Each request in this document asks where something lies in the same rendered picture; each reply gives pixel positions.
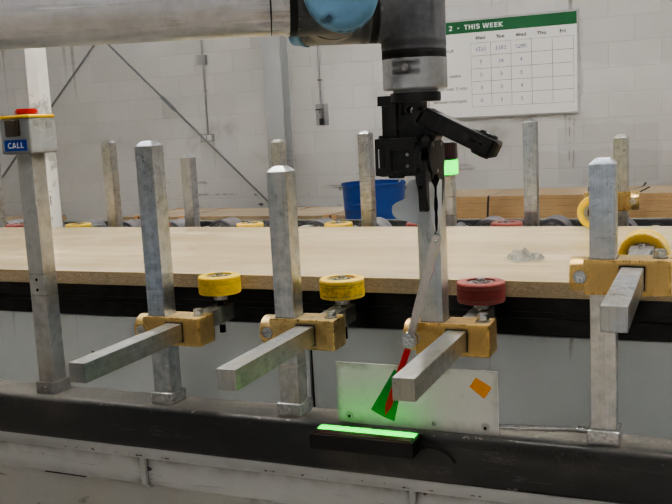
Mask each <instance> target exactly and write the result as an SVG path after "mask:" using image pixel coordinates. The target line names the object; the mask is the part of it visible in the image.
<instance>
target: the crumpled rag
mask: <svg viewBox="0 0 672 504"><path fill-rule="evenodd" d="M507 257H508V258H511V259H512V260H511V261H512V262H529V261H531V260H540V261H542V260H543V259H544V258H545V257H544V256H543V255H542V254H541V253H540V252H538V251H536V252H535V253H534V252H531V253H530V252H529V251H528V250H527V249H526V247H524V248H523V250H521V251H519V250H515V249H513V251H512V253H509V254H508V256H507Z"/></svg>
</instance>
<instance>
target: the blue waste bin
mask: <svg viewBox="0 0 672 504"><path fill-rule="evenodd" d="M402 179H405V178H400V179H380V180H375V194H376V217H382V218H385V219H397V218H395V217H394V216H393V214H392V206H393V205H394V204H395V203H397V202H399V201H401V200H403V199H404V198H405V197H406V194H405V183H406V185H407V180H406V179H405V180H402ZM341 186H342V191H343V200H344V210H345V219H361V202H360V181H350V182H344V183H341Z"/></svg>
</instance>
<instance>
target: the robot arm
mask: <svg viewBox="0 0 672 504"><path fill-rule="evenodd" d="M280 35H282V36H285V37H288V38H289V42H290V43H291V44H292V45H294V46H303V47H310V46H321V45H351V44H381V52H382V70H383V90H384V91H393V93H392V94H390V96H380V97H377V106H381V107H382V136H379V138H378V139H375V166H376V176H380V177H389V178H405V176H415V178H416V179H414V180H411V181H409V182H408V183H407V186H406V197H405V198H404V199H403V200H401V201H399V202H397V203H395V204H394V205H393V206H392V214H393V216H394V217H395V218H397V219H400V220H404V221H407V222H411V223H414V224H418V225H420V226H421V229H422V235H423V238H424V242H425V244H429V243H430V242H431V238H432V236H433V235H434V234H437V232H438V230H439V224H440V219H441V212H442V206H443V194H444V164H445V153H444V144H443V141H442V140H441V139H442V136H444V137H446V138H448V139H450V140H452V141H454V142H456V143H459V144H461V145H463V146H465V147H467V148H469V149H471V151H470V152H472V153H474V154H476V155H477V156H478V157H482V158H484V159H488V158H494V157H497V155H498V153H499V151H500V149H501V147H502V145H503V143H502V141H500V140H498V137H497V136H495V135H493V133H491V132H489V131H485V130H481V131H479V130H477V129H475V128H473V127H471V126H469V125H467V124H465V123H463V122H461V121H459V120H457V119H455V118H453V117H451V116H448V115H446V114H444V113H442V112H440V111H438V110H436V109H434V108H427V102H431V101H441V91H438V89H446V88H447V87H448V78H447V55H446V13H445V0H0V50H9V49H28V48H47V47H67V46H86V45H106V44H125V43H144V42H164V41H183V40H203V39H222V38H241V37H261V36H280ZM412 107H413V109H412V110H411V108H412ZM411 111H412V112H411ZM378 149H379V161H380V168H379V164H378Z"/></svg>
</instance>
